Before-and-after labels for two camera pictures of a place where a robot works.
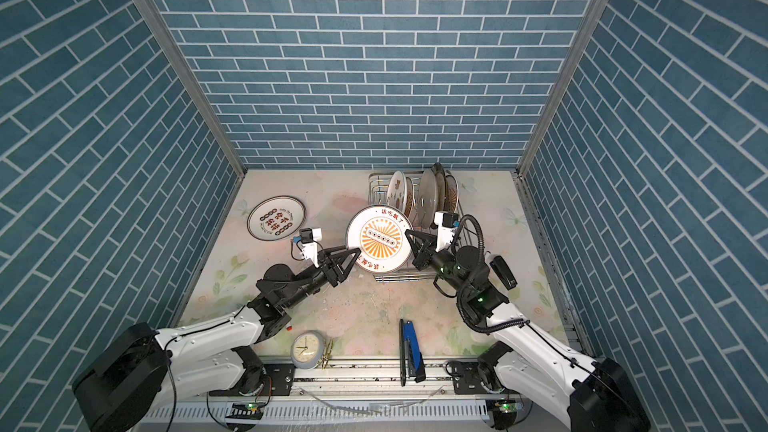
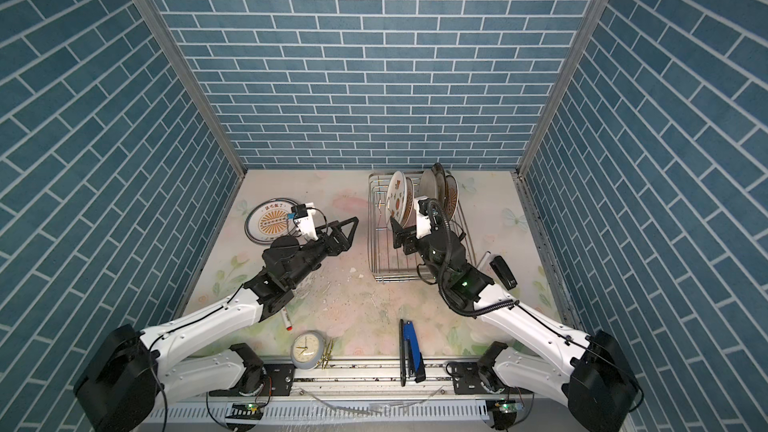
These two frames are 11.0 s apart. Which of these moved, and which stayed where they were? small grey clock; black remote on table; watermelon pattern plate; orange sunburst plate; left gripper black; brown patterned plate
Moved: orange sunburst plate; left gripper black
Stayed: small grey clock; black remote on table; brown patterned plate; watermelon pattern plate
